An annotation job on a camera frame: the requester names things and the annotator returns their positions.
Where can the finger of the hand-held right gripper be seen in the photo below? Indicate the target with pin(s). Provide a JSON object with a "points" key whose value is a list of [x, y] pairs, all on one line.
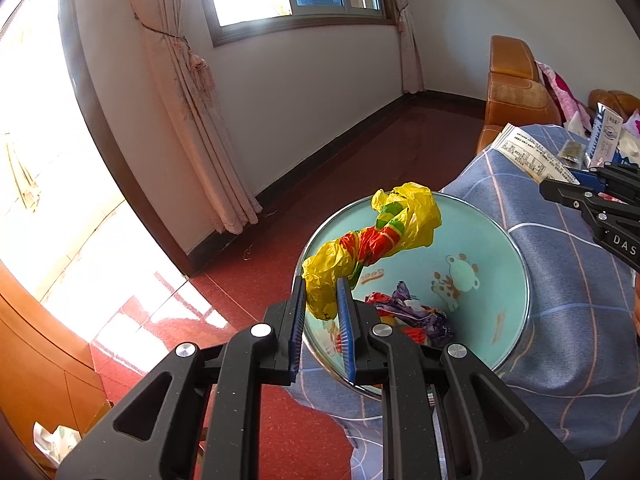
{"points": [[615, 177], [565, 192]]}

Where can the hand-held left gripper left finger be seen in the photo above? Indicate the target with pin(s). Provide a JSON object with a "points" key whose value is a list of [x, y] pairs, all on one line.
{"points": [[299, 325]]}

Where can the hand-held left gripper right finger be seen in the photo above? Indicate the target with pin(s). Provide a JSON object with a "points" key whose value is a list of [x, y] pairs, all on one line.
{"points": [[345, 325]]}

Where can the white printed paper leaflet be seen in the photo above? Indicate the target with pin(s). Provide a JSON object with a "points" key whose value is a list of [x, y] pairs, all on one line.
{"points": [[535, 157]]}

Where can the yellow plastic bag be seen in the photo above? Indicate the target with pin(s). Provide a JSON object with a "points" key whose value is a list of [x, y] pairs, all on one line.
{"points": [[345, 255]]}

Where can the purple foil wrapper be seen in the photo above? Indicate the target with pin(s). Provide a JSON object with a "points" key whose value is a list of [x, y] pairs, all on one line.
{"points": [[425, 317]]}

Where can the teal cartoon print basin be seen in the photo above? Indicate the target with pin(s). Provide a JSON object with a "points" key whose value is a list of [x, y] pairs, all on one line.
{"points": [[480, 320]]}

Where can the blue cardboard box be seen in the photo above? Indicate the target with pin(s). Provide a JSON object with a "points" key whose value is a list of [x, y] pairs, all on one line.
{"points": [[629, 157]]}

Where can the green flat packet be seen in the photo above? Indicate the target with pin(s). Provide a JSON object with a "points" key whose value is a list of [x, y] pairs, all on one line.
{"points": [[572, 152]]}

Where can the white tall carton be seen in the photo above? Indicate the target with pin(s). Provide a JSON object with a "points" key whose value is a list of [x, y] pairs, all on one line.
{"points": [[607, 132]]}

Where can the pink floral pillow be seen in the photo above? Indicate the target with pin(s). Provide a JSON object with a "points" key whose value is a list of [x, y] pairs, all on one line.
{"points": [[634, 121]]}

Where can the white tissue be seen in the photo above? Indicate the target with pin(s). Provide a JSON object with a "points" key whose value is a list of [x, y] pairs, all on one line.
{"points": [[580, 122]]}

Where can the blue plaid tablecloth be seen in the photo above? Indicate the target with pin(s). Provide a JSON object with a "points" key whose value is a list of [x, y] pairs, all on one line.
{"points": [[560, 310]]}

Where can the pink floral blanket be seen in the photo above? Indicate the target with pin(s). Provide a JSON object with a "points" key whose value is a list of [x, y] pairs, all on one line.
{"points": [[560, 90]]}

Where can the orange leather armchair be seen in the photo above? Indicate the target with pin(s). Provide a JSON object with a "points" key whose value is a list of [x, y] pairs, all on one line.
{"points": [[515, 100]]}

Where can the pink tied curtain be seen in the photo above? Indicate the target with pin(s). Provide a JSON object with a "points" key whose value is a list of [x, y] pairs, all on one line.
{"points": [[407, 35], [200, 110]]}

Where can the wooden cabinet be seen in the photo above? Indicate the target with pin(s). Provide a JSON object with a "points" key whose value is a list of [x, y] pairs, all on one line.
{"points": [[40, 360]]}

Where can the crumpled tissue on floor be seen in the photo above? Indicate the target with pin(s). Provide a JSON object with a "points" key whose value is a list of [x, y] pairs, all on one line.
{"points": [[52, 442]]}

